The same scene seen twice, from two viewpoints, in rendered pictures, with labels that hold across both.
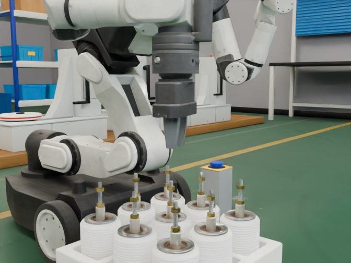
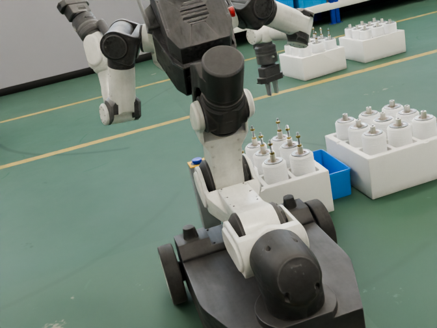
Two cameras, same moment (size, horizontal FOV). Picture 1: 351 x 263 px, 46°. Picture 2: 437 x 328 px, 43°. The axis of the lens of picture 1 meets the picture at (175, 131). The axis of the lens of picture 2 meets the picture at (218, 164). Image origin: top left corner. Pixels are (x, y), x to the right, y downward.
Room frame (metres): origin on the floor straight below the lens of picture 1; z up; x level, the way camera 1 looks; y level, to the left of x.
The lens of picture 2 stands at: (2.72, 1.22, 1.04)
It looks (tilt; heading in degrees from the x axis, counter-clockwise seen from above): 20 degrees down; 219
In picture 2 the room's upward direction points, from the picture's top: 12 degrees counter-clockwise
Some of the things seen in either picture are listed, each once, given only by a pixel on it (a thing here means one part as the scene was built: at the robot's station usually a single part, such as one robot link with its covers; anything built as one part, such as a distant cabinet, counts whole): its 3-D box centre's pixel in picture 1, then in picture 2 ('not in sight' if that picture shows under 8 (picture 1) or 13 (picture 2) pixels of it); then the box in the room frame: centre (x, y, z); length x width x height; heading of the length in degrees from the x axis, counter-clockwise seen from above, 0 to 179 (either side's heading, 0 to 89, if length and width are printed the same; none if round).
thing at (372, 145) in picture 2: not in sight; (375, 153); (0.70, 0.39, 0.16); 0.10 x 0.10 x 0.18
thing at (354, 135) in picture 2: not in sight; (361, 146); (0.62, 0.30, 0.16); 0.10 x 0.10 x 0.18
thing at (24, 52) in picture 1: (22, 54); not in sight; (5.87, 2.17, 0.89); 0.50 x 0.38 x 0.21; 51
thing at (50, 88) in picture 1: (51, 91); not in sight; (6.19, 1.87, 0.36); 0.50 x 0.38 x 0.21; 50
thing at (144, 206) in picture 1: (136, 206); (273, 161); (1.02, 0.10, 0.25); 0.08 x 0.08 x 0.01
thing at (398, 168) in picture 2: not in sight; (386, 153); (0.53, 0.37, 0.09); 0.39 x 0.39 x 0.18; 51
